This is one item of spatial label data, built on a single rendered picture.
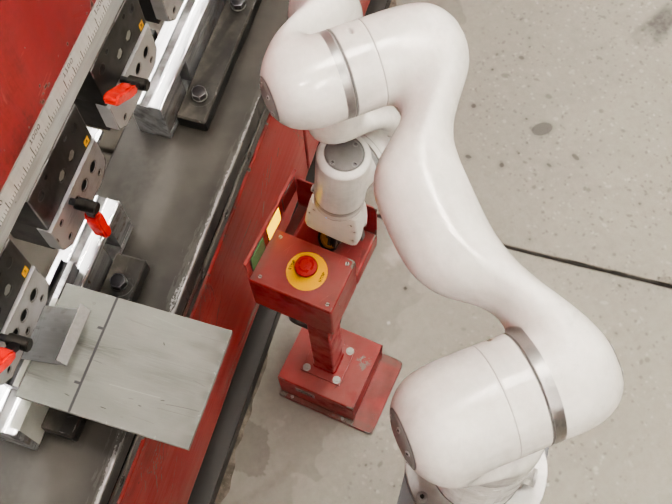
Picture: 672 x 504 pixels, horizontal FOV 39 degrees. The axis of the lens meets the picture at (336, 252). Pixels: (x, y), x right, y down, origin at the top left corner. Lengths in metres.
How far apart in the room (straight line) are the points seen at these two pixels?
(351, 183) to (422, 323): 1.06
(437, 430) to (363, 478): 1.44
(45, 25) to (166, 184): 0.53
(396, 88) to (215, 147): 0.68
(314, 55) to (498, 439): 0.43
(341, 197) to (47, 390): 0.52
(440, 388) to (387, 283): 1.57
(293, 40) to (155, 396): 0.58
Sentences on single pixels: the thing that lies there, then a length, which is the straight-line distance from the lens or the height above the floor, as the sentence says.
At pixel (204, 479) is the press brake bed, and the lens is 2.33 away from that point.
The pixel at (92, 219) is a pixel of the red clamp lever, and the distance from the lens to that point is 1.36.
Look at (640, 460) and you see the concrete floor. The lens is 2.44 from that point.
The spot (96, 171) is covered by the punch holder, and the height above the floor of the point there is 1.12.
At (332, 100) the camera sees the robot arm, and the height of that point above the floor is 1.45.
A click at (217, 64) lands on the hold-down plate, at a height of 0.90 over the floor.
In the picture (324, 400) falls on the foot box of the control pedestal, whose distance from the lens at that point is 2.30.
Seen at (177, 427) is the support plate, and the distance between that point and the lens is 1.37.
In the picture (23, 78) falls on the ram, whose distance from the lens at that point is 1.18.
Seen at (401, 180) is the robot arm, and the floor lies 1.44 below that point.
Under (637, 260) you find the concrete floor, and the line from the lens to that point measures 2.61.
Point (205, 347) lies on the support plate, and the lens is 1.40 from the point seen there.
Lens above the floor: 2.31
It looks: 66 degrees down
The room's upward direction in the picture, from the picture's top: 5 degrees counter-clockwise
